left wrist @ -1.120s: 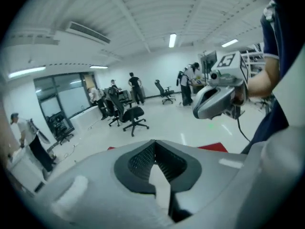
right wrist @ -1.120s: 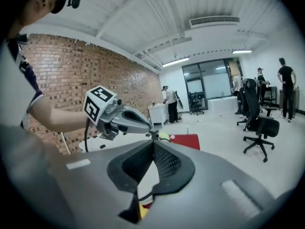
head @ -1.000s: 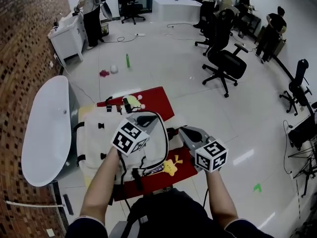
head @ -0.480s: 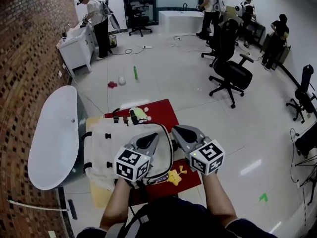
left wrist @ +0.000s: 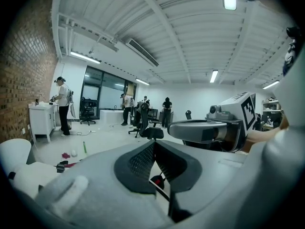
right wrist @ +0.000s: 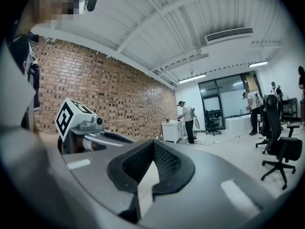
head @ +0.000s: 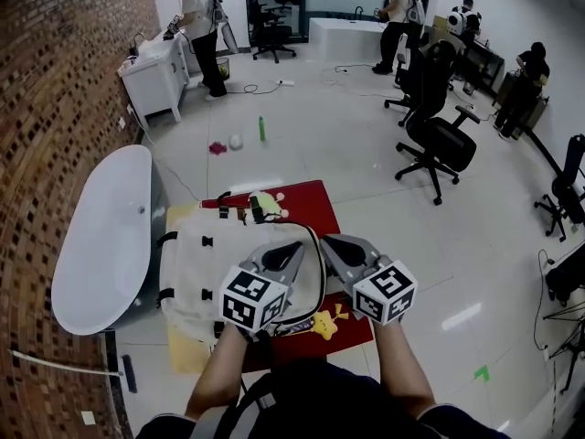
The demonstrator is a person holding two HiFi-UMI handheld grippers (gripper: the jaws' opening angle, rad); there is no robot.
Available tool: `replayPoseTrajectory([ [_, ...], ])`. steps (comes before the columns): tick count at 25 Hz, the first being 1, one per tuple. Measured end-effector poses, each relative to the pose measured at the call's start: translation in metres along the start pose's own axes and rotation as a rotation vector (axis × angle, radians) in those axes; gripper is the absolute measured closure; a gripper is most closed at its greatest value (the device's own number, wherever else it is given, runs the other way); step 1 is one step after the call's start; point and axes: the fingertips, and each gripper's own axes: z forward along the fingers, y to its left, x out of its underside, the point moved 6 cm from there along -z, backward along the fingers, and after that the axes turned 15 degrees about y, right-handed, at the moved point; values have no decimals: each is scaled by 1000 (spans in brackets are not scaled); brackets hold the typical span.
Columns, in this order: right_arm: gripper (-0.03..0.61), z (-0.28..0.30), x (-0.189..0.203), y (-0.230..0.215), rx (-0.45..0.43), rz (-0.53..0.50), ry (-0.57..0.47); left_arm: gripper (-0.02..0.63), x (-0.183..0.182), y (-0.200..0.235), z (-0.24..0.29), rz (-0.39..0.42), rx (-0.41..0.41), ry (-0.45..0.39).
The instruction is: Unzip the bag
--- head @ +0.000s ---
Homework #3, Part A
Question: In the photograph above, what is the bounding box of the light green plush toy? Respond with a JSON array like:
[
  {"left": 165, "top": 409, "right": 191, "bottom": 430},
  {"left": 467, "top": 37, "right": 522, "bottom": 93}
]
[{"left": 249, "top": 191, "right": 292, "bottom": 222}]

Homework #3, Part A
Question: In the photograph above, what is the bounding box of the black handheld device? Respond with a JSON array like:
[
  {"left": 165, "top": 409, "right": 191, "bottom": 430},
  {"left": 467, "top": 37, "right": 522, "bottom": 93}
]
[{"left": 249, "top": 195, "right": 275, "bottom": 224}]

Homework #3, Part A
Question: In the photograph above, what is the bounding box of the yellow star plush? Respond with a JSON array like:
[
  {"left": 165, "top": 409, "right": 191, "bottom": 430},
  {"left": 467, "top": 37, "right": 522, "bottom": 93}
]
[{"left": 312, "top": 311, "right": 339, "bottom": 340}]

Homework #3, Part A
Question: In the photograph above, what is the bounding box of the red tablecloth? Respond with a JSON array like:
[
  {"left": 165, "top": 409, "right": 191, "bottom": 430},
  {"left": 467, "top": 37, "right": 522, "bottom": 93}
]
[{"left": 200, "top": 179, "right": 376, "bottom": 374}]

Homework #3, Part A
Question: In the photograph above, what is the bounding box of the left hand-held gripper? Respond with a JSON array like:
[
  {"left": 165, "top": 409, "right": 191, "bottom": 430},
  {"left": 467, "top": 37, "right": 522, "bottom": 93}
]
[{"left": 218, "top": 240, "right": 306, "bottom": 334}]

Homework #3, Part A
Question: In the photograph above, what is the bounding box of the light grey backpack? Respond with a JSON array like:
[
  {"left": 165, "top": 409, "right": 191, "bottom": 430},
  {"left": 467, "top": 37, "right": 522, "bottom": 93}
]
[{"left": 154, "top": 191, "right": 328, "bottom": 354}]

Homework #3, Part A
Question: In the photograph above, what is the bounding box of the white bathtub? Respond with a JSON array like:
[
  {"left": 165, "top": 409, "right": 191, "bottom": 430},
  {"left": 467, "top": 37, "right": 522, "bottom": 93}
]
[{"left": 50, "top": 144, "right": 168, "bottom": 337}]

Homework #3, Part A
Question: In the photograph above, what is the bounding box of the white handled floor brush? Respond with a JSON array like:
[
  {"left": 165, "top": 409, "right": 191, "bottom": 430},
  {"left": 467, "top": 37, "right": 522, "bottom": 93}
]
[{"left": 8, "top": 348, "right": 139, "bottom": 395}]

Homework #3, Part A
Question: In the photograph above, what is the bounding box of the black office chair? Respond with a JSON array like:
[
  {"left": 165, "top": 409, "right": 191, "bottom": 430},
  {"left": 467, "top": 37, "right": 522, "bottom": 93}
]
[
  {"left": 383, "top": 32, "right": 429, "bottom": 127},
  {"left": 533, "top": 134, "right": 585, "bottom": 242},
  {"left": 395, "top": 38, "right": 482, "bottom": 206},
  {"left": 249, "top": 0, "right": 298, "bottom": 64}
]

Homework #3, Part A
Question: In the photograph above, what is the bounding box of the black tripod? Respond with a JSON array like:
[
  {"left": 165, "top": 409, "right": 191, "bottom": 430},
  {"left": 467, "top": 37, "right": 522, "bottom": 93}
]
[{"left": 543, "top": 302, "right": 585, "bottom": 395}]

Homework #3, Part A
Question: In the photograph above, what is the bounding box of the person's right forearm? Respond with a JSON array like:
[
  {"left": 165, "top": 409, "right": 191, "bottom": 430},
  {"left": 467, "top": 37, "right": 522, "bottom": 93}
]
[{"left": 372, "top": 320, "right": 435, "bottom": 424}]

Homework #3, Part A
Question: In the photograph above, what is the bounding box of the black work desk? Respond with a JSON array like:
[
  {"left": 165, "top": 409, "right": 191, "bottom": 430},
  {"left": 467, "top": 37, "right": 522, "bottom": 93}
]
[{"left": 465, "top": 38, "right": 507, "bottom": 98}]

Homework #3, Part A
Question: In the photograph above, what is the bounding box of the white rectangular counter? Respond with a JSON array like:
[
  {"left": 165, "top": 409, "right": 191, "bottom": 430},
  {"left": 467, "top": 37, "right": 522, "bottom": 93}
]
[{"left": 309, "top": 16, "right": 389, "bottom": 63}]

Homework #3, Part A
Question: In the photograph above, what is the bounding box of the person's navy clothed body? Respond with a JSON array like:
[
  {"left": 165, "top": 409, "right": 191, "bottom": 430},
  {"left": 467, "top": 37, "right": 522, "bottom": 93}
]
[{"left": 136, "top": 358, "right": 511, "bottom": 439}]

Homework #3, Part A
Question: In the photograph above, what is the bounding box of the white sink cabinet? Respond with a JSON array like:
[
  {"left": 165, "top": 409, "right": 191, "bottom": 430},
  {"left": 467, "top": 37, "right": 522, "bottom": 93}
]
[{"left": 117, "top": 38, "right": 191, "bottom": 130}]

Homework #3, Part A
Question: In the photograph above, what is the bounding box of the person's left forearm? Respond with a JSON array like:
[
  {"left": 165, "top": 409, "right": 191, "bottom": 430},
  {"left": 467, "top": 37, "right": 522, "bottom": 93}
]
[{"left": 185, "top": 322, "right": 250, "bottom": 423}]

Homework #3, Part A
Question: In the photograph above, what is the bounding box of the black bag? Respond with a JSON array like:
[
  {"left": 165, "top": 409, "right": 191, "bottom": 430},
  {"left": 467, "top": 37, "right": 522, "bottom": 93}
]
[{"left": 545, "top": 249, "right": 585, "bottom": 308}]

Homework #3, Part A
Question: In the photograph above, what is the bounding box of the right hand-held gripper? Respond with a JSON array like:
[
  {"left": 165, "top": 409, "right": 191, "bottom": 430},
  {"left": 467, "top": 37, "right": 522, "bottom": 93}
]
[{"left": 319, "top": 233, "right": 419, "bottom": 327}]

